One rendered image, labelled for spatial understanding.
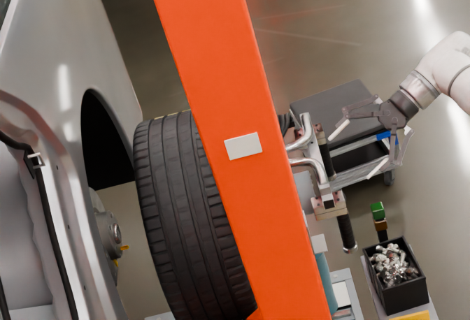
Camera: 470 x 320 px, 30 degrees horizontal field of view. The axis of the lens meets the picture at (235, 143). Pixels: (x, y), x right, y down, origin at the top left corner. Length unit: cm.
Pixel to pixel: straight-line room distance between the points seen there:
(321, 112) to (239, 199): 198
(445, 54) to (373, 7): 307
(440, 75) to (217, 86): 67
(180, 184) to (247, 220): 44
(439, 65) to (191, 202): 73
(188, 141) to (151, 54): 301
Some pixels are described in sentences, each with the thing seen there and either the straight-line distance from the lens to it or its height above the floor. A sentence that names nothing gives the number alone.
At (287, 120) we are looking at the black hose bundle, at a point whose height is 103.
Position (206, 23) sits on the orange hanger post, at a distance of 166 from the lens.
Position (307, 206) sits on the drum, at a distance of 258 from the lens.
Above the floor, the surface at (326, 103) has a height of 34.
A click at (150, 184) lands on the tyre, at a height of 114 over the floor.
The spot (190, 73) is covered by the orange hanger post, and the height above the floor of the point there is 167.
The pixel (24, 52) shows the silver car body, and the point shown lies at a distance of 212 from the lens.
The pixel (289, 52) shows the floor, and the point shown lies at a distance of 500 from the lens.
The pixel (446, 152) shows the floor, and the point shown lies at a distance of 404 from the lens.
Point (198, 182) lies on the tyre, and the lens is 233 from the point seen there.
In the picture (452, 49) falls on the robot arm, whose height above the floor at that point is 135.
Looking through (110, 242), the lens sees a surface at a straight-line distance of 265.
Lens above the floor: 252
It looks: 35 degrees down
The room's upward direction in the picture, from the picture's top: 17 degrees counter-clockwise
